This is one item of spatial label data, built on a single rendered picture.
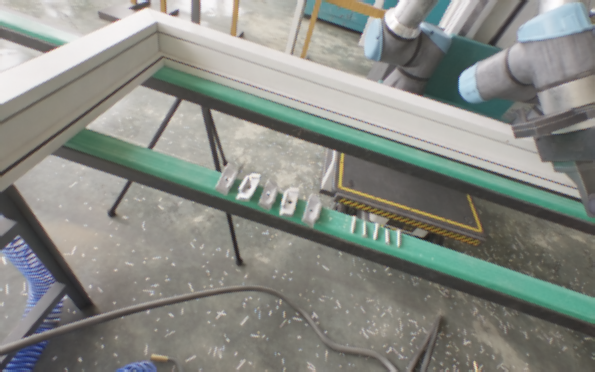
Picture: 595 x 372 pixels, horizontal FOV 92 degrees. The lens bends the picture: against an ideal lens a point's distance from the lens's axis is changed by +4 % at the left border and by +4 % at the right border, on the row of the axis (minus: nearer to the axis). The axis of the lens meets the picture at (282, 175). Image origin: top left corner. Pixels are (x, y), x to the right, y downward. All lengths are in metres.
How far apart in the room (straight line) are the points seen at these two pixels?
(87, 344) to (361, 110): 1.10
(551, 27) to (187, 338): 1.21
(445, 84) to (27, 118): 1.21
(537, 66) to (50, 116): 0.70
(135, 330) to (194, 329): 0.19
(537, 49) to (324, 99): 0.33
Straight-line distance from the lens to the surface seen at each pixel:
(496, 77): 0.66
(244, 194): 0.37
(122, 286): 1.29
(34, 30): 0.76
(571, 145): 0.64
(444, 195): 1.55
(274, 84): 0.58
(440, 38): 1.06
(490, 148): 0.68
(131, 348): 1.21
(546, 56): 0.61
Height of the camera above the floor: 1.16
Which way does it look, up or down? 45 degrees down
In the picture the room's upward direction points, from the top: 18 degrees clockwise
